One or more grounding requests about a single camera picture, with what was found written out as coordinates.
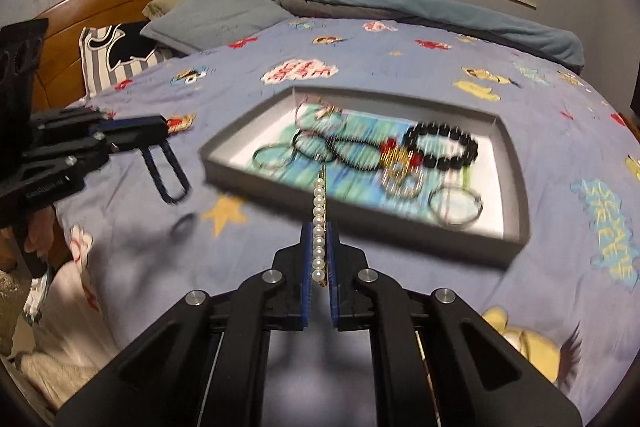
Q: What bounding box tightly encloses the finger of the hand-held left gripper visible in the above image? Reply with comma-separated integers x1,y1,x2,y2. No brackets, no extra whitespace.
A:
22,134,169,180
30,107,169,140

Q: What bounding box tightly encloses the thin silver bangle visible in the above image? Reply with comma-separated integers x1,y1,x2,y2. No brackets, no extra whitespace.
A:
428,185,484,228

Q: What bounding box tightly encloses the black bead bracelet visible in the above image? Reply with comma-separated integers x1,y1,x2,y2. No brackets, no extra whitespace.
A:
403,120,480,172

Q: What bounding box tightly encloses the grey pillow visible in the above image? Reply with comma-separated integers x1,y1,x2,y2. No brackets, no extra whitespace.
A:
139,0,297,56

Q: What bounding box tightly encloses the teal printed paper sheet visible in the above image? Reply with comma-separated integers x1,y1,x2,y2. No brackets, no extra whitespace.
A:
250,106,478,220

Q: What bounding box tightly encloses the beige pillow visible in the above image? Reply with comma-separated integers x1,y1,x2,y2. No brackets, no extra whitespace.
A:
142,0,193,20

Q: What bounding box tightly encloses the blue cartoon printed bedsheet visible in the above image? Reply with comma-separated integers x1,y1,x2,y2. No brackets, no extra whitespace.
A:
22,14,640,410

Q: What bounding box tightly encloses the white pearl bracelet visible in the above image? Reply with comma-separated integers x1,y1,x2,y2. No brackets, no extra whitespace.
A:
310,165,331,289

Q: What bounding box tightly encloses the red bead gold ornament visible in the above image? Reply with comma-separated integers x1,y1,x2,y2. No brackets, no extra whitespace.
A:
376,136,424,171

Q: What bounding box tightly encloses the black white striped pillow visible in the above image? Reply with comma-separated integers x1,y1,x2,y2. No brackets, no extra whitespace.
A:
79,22,174,100

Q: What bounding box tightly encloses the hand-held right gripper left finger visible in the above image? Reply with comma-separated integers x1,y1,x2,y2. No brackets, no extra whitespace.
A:
55,223,317,427

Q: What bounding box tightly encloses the blue beaded bracelet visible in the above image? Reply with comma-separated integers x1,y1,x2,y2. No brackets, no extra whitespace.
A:
141,141,192,204

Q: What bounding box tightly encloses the teal folded blanket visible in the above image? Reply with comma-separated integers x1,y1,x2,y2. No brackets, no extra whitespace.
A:
251,0,586,76

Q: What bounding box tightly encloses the pink string bracelet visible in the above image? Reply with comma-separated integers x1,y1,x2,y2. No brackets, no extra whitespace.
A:
294,99,352,134

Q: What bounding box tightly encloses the dark purple bead necklace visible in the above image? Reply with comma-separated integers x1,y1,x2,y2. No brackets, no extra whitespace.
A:
324,134,387,171

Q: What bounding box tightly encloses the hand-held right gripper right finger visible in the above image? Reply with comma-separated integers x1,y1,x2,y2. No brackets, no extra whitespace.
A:
327,221,584,427

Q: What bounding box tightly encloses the silver rhinestone ring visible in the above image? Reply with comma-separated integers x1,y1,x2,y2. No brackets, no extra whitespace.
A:
381,161,427,198

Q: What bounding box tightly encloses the silver bangle with crown charm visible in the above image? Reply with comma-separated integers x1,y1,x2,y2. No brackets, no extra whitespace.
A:
253,144,297,172

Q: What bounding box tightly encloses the grey cardboard box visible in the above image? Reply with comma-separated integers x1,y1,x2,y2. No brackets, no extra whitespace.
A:
199,85,531,270

